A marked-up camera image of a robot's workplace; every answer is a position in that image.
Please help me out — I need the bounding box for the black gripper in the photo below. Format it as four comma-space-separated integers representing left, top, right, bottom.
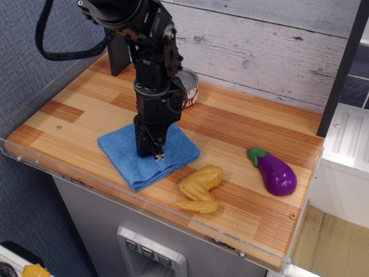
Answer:
134, 83, 185, 161

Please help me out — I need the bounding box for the grey toy fridge cabinet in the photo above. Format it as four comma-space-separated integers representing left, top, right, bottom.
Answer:
54, 176, 266, 276

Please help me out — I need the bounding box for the purple toy eggplant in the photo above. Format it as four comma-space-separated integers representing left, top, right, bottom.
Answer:
247, 147, 298, 196

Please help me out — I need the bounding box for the dark right frame post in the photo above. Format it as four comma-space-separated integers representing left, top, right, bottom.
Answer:
317, 0, 368, 137

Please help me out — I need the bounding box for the dark frame post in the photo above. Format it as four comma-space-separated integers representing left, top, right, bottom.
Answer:
317, 0, 368, 137
107, 34, 131, 76

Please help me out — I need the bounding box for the silver dispenser panel with buttons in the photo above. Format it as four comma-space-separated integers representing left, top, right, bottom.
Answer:
116, 226, 188, 276

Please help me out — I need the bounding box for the sliced mushrooms tin can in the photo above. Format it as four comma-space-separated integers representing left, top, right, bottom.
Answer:
176, 68, 199, 108

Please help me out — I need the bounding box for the blue cloth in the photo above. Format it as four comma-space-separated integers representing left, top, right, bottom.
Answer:
97, 123, 201, 192

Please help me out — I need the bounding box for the white toy sink counter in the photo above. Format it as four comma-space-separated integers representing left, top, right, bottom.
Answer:
308, 104, 368, 227

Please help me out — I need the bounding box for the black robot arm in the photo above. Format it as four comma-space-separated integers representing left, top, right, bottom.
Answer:
78, 1, 187, 161

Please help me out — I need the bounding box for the yellow toy chicken wing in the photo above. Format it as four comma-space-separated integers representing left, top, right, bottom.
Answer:
174, 164, 224, 214

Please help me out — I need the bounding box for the dark left frame post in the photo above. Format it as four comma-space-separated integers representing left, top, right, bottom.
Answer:
107, 34, 131, 76

